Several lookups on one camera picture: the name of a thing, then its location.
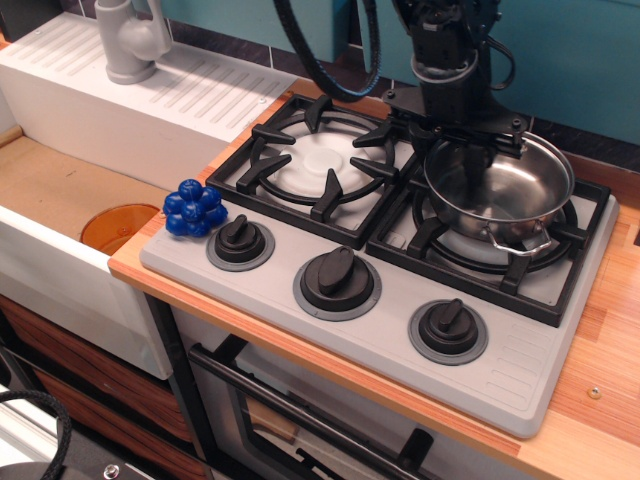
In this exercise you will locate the stainless steel pan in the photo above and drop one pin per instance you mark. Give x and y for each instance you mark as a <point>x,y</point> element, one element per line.
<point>517,202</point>

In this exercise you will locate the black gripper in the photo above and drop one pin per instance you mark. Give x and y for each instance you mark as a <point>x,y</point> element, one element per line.
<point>464,112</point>

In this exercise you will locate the black right burner grate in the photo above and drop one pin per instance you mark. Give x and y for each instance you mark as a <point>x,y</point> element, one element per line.
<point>411,237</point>

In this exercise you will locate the white toy sink unit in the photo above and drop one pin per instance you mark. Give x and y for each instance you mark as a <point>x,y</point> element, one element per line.
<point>74,144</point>

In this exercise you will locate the oven door with black handle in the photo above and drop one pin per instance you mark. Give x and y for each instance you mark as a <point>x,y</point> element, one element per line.
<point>297,425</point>

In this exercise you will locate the black burner grate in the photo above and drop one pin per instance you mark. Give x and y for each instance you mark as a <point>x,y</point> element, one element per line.
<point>411,237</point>
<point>316,170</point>

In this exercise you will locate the black left burner grate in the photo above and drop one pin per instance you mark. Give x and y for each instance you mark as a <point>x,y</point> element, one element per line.
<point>316,170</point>

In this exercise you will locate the wooden drawer fronts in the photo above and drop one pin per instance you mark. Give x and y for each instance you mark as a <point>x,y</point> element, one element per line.
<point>132,411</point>

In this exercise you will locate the blue toy blueberry cluster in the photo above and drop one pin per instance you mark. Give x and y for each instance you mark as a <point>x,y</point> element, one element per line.
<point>193,210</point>

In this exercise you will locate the black stove knob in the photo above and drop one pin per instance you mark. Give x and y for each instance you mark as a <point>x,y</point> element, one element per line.
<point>240,245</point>
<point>448,332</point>
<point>337,286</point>

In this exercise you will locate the black right stove knob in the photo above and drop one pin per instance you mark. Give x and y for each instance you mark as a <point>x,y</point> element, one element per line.
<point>448,332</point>

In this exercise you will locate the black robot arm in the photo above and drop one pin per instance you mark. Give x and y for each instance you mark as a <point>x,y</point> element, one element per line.
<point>451,41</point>

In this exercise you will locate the black middle stove knob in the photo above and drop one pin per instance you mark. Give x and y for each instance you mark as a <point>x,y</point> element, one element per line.
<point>337,286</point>

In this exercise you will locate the grey toy faucet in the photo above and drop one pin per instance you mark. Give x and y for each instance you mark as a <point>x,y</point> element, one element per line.
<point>131,45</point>

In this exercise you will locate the grey toy stove top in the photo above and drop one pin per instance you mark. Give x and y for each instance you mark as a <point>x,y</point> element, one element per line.
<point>509,386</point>

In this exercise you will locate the black left stove knob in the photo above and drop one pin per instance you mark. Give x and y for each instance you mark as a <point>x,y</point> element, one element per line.
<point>240,245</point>

